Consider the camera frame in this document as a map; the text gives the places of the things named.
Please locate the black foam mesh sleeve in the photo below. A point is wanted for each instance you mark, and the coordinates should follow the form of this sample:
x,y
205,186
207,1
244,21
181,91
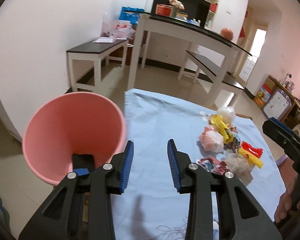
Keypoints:
x,y
83,161

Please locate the right white dark bench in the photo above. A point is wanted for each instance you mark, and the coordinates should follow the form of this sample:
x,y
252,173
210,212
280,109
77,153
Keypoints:
x,y
212,71

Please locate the yellow foam net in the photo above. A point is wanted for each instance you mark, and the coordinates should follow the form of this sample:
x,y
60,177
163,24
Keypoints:
x,y
223,129
250,157

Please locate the blue foam mesh sleeve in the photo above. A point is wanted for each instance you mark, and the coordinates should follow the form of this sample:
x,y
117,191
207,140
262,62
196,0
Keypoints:
x,y
81,171

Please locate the red snack wrapper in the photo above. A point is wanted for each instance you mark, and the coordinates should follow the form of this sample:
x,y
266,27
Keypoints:
x,y
213,165

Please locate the white dark bench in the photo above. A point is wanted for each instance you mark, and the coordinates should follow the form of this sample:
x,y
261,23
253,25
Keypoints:
x,y
94,52
212,71

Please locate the pink plastic trash bucket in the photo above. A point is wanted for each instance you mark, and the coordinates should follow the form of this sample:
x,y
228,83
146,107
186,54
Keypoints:
x,y
80,123

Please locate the colourful cardboard box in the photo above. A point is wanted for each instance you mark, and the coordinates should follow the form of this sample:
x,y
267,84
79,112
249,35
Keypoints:
x,y
263,96

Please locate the orange pomelo fruit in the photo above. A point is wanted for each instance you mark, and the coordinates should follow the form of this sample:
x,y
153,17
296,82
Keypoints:
x,y
227,33

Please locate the paper sheet on bench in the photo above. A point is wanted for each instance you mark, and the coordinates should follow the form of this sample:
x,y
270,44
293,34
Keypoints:
x,y
104,40

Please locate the clear plastic bag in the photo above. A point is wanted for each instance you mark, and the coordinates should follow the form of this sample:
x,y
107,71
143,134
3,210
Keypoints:
x,y
238,164
115,28

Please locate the white glass-top dining table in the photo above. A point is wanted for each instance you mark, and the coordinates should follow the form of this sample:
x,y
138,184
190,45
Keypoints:
x,y
194,35

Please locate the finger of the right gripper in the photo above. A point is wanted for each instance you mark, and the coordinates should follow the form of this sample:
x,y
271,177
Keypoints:
x,y
277,131

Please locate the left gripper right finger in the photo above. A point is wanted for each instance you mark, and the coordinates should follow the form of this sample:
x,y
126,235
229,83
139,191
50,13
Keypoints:
x,y
178,162

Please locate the wooden low cabinet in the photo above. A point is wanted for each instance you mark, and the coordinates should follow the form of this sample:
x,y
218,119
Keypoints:
x,y
292,116

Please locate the red tin box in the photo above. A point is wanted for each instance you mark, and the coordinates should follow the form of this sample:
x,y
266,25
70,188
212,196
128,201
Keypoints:
x,y
163,10

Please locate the light blue tablecloth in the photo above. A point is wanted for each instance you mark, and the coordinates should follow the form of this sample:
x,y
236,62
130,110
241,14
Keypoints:
x,y
217,207

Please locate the white tissue bag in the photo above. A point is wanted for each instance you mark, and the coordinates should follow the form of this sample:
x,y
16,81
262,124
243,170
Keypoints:
x,y
227,113

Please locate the children drawing board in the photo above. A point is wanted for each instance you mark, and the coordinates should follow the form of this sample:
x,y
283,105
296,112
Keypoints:
x,y
278,104

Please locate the left white dark bench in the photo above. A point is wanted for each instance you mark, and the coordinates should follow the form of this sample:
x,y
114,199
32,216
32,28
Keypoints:
x,y
94,52

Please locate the right hand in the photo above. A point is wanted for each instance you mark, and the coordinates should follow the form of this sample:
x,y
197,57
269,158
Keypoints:
x,y
285,202

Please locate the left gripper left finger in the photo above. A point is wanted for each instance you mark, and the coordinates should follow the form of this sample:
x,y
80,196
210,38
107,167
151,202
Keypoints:
x,y
117,182

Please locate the white red food wrapper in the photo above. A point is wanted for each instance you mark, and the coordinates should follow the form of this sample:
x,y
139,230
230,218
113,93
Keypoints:
x,y
211,140

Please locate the blue shopping bag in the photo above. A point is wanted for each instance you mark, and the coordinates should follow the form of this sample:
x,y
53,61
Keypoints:
x,y
130,14

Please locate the clear plastic bag on bench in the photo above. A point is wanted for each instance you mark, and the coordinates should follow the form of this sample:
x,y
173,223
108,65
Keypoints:
x,y
115,28

